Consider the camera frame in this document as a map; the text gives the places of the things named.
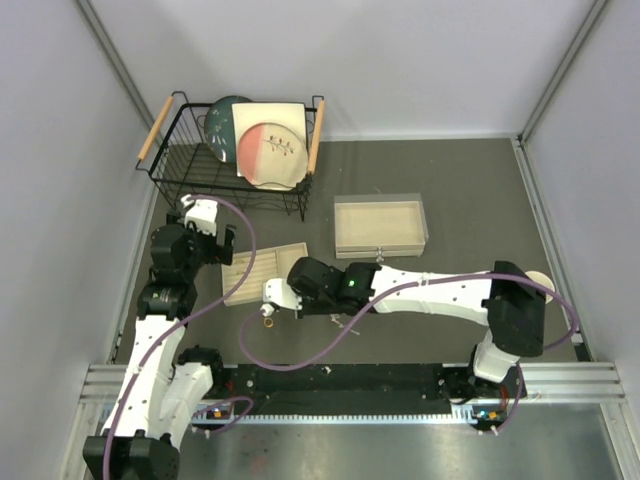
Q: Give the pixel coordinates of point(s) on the cream square plate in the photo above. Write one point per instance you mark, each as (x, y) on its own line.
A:
(289, 114)

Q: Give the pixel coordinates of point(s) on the pink and cream round plate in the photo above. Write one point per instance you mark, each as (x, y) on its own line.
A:
(271, 156)

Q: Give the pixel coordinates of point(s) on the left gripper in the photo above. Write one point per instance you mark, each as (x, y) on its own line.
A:
(218, 253)

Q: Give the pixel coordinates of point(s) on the black wire dish rack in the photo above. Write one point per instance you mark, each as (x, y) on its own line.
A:
(177, 159)

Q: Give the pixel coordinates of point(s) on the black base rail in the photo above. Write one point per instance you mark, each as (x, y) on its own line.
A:
(346, 389)

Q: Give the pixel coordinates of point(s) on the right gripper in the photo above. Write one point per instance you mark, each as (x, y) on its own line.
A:
(307, 309)

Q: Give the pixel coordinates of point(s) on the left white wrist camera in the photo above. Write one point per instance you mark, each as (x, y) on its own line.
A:
(200, 215)

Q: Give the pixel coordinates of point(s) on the beige ring tray drawer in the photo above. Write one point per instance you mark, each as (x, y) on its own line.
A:
(269, 263)

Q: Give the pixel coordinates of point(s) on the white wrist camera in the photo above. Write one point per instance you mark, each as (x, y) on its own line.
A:
(200, 215)
(277, 295)

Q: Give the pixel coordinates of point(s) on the dark green round plate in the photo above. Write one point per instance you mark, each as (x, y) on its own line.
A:
(219, 130)

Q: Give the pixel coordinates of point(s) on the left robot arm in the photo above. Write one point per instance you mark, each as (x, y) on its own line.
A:
(162, 388)

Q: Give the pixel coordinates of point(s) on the yellow mug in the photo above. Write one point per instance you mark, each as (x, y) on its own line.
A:
(541, 279)

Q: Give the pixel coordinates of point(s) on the beige jewelry box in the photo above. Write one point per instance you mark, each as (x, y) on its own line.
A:
(395, 222)

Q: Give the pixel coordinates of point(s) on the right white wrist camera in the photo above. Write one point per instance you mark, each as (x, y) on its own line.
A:
(277, 295)

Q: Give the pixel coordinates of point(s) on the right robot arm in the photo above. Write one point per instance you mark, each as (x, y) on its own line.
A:
(512, 313)

